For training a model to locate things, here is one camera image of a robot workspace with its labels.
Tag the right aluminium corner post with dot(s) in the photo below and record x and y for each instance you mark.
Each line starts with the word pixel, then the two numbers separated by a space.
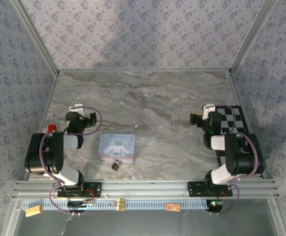
pixel 253 37

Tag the right base circuit board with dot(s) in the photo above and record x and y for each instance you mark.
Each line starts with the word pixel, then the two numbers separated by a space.
pixel 214 204

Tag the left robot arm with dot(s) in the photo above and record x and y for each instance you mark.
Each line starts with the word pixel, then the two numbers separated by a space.
pixel 42 152

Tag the cartoon printed tin box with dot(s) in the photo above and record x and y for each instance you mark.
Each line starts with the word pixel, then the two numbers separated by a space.
pixel 116 147

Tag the orange printed card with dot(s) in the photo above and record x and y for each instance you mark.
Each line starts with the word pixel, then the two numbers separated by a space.
pixel 173 207

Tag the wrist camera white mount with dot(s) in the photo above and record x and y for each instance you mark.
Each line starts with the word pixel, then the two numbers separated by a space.
pixel 76 107
pixel 208 109

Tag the left base circuit board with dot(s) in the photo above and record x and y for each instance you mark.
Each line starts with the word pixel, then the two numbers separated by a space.
pixel 80 203

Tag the small metal clip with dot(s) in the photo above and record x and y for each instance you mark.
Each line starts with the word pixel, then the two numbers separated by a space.
pixel 113 203

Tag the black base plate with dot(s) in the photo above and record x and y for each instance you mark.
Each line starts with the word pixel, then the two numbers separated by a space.
pixel 194 189
pixel 96 189

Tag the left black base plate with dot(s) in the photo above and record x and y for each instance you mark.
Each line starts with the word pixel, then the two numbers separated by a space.
pixel 96 189

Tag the aluminium corner post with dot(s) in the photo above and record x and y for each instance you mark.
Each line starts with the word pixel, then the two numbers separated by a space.
pixel 35 37
pixel 253 37

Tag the red plastic bottle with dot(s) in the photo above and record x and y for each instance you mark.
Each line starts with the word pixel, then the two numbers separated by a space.
pixel 52 128

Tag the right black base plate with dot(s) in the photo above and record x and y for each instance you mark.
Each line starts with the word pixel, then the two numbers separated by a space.
pixel 194 189

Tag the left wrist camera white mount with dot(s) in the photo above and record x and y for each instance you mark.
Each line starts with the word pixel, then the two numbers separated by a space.
pixel 76 107

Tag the yellow block with bands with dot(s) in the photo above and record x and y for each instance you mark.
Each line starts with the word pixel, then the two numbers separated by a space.
pixel 121 205

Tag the black white checkerboard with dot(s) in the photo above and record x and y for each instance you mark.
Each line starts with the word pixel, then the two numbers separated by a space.
pixel 231 120

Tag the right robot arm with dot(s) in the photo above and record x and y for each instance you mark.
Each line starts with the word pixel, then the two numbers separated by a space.
pixel 243 157

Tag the aluminium profile rail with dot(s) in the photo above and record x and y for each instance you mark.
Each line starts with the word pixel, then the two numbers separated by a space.
pixel 143 188

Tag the left aluminium corner post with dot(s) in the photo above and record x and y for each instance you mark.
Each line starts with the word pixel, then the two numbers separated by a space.
pixel 35 37

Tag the base circuit board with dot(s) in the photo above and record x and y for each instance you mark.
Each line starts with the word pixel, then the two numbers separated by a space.
pixel 80 203
pixel 214 204

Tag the light wooden block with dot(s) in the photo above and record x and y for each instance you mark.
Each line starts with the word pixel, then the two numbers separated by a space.
pixel 33 211

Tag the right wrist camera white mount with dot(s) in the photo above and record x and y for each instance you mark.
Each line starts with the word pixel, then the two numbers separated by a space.
pixel 208 109

